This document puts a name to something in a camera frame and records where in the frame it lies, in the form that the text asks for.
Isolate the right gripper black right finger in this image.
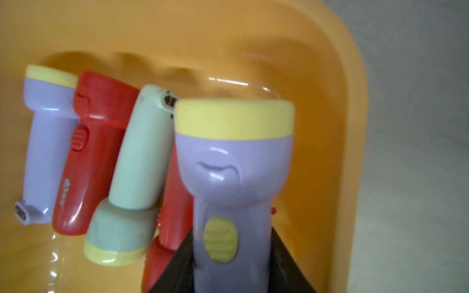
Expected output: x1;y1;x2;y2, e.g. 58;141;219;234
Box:
270;228;316;293

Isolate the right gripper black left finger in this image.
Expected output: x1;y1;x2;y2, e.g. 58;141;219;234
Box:
148;231;194;293

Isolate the red flashlight group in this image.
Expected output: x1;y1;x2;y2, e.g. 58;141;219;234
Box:
140;142;195;293

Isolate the pale green flashlight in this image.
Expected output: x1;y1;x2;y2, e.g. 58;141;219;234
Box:
84;84;179;266

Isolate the purple flashlight group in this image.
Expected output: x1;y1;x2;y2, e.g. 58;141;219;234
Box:
174;98;295;293

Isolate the dark red flashlight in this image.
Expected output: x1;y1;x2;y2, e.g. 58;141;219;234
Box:
52;70;139;236

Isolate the yellow plastic storage tray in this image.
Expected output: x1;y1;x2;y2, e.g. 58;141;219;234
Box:
1;1;368;293

